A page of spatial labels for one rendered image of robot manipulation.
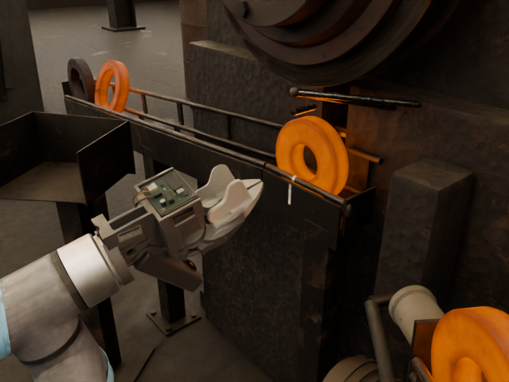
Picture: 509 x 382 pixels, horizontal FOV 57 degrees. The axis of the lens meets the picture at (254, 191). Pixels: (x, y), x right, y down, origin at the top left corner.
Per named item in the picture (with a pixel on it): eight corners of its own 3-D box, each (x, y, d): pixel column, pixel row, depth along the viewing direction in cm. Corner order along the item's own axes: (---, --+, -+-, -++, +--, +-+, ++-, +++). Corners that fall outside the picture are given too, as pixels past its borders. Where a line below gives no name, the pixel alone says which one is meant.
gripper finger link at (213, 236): (250, 218, 57) (187, 255, 55) (251, 227, 59) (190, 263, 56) (229, 197, 60) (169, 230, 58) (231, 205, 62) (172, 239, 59)
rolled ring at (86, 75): (79, 58, 151) (90, 57, 153) (62, 57, 165) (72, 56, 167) (92, 115, 158) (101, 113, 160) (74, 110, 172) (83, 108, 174)
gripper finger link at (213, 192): (257, 155, 59) (194, 189, 56) (262, 189, 63) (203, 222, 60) (244, 143, 61) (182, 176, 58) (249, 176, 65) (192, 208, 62)
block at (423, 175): (407, 278, 82) (431, 151, 71) (450, 302, 77) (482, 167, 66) (369, 305, 76) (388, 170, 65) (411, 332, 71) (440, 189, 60)
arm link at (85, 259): (97, 320, 53) (73, 272, 58) (134, 298, 55) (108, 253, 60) (71, 282, 48) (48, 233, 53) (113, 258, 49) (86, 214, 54)
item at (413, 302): (430, 322, 62) (436, 283, 60) (463, 371, 54) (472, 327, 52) (385, 324, 62) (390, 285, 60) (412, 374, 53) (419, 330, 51)
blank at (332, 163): (287, 108, 88) (273, 111, 86) (351, 124, 77) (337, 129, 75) (288, 184, 94) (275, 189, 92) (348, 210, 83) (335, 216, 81)
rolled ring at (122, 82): (101, 129, 150) (110, 131, 152) (125, 89, 140) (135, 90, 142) (89, 89, 159) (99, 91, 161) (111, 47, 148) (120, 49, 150)
